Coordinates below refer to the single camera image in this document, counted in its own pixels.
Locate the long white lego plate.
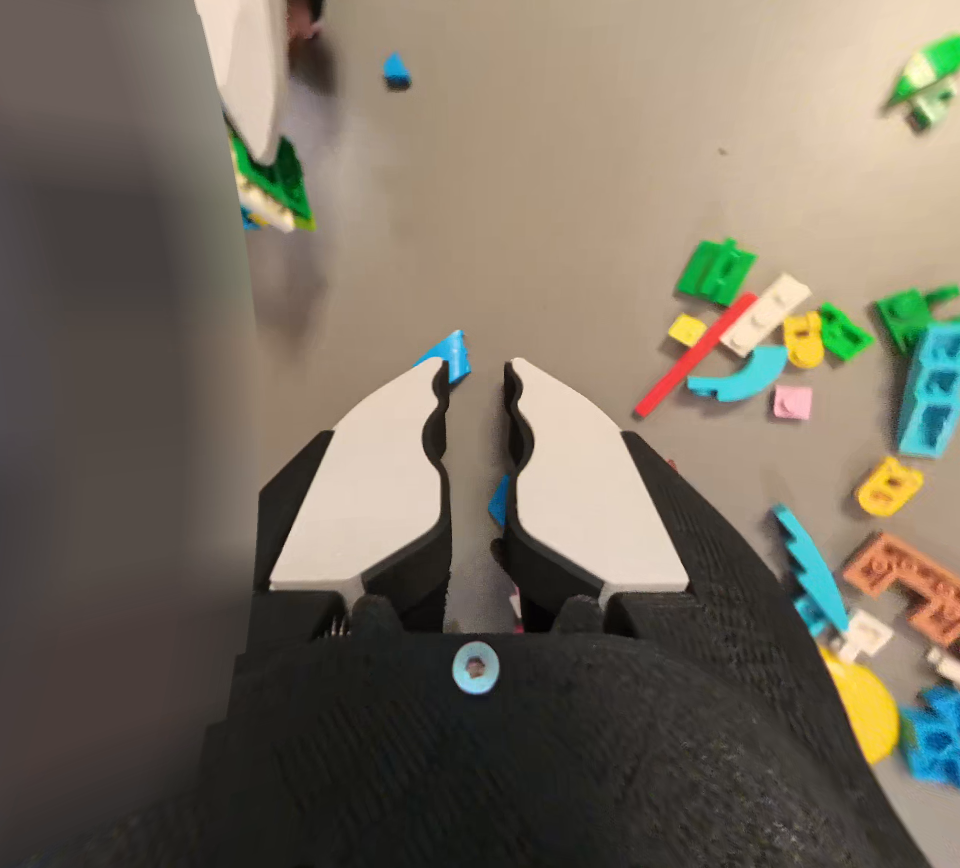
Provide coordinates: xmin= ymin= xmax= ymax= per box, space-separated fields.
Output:
xmin=717 ymin=272 xmax=814 ymax=359

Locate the tan angled lego plate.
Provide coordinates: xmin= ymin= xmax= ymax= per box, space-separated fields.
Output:
xmin=843 ymin=531 xmax=960 ymax=648

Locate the yellow rounded lego plate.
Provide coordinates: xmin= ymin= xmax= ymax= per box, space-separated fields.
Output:
xmin=781 ymin=310 xmax=827 ymax=369

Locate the yellow lego dish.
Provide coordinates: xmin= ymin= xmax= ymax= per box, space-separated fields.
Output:
xmin=816 ymin=646 xmax=902 ymax=766

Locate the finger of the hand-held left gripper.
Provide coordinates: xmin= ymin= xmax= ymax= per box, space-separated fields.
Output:
xmin=171 ymin=0 xmax=291 ymax=165

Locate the light green lego piece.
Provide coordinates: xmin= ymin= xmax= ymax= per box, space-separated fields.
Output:
xmin=906 ymin=76 xmax=959 ymax=132

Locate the tall cyan lego brick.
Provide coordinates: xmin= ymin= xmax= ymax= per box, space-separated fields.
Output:
xmin=895 ymin=322 xmax=960 ymax=461

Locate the white square lego piece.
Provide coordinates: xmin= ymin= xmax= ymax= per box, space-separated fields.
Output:
xmin=837 ymin=608 xmax=896 ymax=663

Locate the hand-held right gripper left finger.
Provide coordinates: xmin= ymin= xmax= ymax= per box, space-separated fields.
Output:
xmin=267 ymin=358 xmax=454 ymax=630

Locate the yellow lego piece with hole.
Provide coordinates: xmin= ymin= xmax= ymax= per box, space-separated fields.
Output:
xmin=854 ymin=454 xmax=926 ymax=518

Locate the green white blue lego assembly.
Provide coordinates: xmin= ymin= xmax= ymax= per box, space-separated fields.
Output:
xmin=227 ymin=133 xmax=318 ymax=233

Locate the cyan curved lego piece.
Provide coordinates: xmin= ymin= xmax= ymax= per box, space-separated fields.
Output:
xmin=685 ymin=344 xmax=789 ymax=404

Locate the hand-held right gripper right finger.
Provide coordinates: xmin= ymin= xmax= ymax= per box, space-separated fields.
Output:
xmin=502 ymin=357 xmax=691 ymax=633

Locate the green lego clip plate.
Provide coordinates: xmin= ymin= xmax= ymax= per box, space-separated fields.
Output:
xmin=674 ymin=237 xmax=758 ymax=308

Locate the pink square lego tile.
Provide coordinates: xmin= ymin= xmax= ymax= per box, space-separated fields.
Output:
xmin=771 ymin=383 xmax=814 ymax=423

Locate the green lego corner plate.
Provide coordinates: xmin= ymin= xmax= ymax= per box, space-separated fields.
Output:
xmin=873 ymin=286 xmax=960 ymax=357

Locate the green lego leaf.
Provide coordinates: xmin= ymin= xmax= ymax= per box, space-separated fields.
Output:
xmin=885 ymin=34 xmax=960 ymax=111

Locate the small green lego plate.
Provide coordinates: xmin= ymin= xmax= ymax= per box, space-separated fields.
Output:
xmin=816 ymin=301 xmax=876 ymax=363

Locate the blue studded lego piece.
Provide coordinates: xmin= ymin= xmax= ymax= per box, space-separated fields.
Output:
xmin=899 ymin=683 xmax=960 ymax=783

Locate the cyan spiky lego wing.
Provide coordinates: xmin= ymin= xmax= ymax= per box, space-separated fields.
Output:
xmin=770 ymin=502 xmax=853 ymax=641

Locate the blue lego wedge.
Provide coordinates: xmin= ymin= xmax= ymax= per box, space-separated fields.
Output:
xmin=411 ymin=329 xmax=473 ymax=386

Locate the small yellow lego tile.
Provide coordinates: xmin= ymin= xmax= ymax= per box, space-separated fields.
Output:
xmin=666 ymin=312 xmax=711 ymax=350

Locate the long red lego bar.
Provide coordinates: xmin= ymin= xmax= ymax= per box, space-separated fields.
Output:
xmin=633 ymin=291 xmax=759 ymax=421

